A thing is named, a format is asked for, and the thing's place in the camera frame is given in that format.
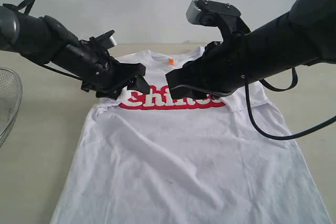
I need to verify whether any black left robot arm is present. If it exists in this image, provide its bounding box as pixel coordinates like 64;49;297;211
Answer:
1;5;150;99

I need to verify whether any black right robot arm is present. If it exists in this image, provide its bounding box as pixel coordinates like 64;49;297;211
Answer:
166;0;335;99

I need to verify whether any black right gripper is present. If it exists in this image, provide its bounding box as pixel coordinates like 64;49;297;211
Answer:
165;40;247;100

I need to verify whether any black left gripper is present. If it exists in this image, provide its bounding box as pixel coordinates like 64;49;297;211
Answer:
81;58;150;100

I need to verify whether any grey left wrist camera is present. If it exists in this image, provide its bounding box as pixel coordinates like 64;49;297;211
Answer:
89;30;117;50

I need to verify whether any metal wire mesh basket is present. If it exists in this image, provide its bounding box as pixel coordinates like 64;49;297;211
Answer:
1;67;23;146

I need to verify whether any white t-shirt red print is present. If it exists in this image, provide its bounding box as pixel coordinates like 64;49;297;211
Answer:
51;47;331;223

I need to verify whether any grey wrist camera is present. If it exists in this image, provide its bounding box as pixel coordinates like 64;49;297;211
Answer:
89;30;117;50
186;0;241;27

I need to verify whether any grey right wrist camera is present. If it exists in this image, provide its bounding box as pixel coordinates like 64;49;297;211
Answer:
186;0;241;27

